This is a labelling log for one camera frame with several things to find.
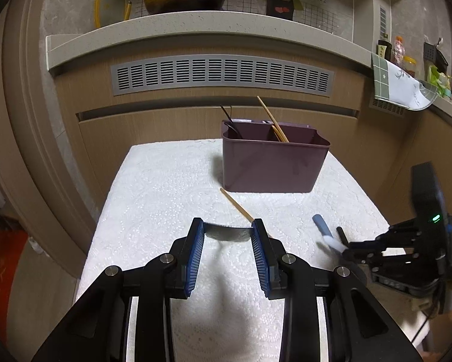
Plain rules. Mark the beige stone kitchen counter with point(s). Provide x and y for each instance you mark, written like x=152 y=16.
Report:
x=210 y=26

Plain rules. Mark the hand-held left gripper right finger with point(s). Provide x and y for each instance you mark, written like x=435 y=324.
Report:
x=259 y=256

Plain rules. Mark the yellow-lidded jar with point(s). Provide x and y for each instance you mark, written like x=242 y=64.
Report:
x=410 y=64

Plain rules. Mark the blue rice paddle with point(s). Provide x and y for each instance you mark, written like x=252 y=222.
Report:
x=320 y=224

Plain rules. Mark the green packets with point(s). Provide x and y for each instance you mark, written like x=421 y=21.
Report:
x=437 y=79

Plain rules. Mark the small white wall grille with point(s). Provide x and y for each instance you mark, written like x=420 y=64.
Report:
x=383 y=20

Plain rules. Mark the large grey vent grille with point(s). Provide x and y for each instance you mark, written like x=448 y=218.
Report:
x=222 y=75

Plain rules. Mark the wooden chopstick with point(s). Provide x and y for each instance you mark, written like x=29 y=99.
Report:
x=237 y=205
x=267 y=111

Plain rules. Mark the small grey vent grille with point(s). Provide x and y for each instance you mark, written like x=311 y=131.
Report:
x=393 y=109

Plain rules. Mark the purple plastic utensil holder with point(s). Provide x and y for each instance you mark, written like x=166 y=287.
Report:
x=271 y=166

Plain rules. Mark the orange-capped clear bottle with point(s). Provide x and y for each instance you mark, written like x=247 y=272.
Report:
x=398 y=49

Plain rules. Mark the wooden kitchen cabinet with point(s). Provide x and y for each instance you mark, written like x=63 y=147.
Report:
x=154 y=124

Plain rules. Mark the white lace tablecloth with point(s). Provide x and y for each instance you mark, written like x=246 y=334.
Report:
x=165 y=196

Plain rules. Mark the cartoon wall poster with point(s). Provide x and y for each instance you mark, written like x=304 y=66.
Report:
x=248 y=0

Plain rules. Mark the red plastic object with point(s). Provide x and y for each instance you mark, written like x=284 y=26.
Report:
x=3 y=271

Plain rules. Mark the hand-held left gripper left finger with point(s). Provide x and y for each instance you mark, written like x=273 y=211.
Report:
x=195 y=260

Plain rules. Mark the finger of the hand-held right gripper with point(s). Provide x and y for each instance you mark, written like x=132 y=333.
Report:
x=403 y=233
x=376 y=254

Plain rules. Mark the green checkered white towel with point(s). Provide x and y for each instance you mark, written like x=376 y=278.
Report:
x=399 y=83

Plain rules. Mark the dark sauce bottle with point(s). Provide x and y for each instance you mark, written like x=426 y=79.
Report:
x=383 y=51

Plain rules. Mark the black perforated rack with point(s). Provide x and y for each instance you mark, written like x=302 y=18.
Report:
x=429 y=51

